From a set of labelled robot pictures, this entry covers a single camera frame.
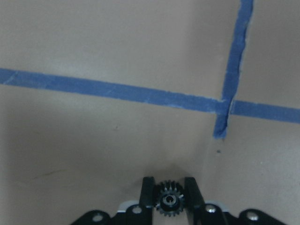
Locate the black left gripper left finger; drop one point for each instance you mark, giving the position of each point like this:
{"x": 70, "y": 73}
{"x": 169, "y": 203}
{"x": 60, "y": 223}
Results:
{"x": 146, "y": 201}

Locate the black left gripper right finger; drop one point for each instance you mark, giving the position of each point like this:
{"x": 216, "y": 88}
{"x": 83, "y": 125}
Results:
{"x": 193, "y": 200}

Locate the black bearing gear with bearing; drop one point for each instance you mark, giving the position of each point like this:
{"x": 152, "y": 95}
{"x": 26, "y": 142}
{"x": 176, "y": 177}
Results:
{"x": 170, "y": 198}

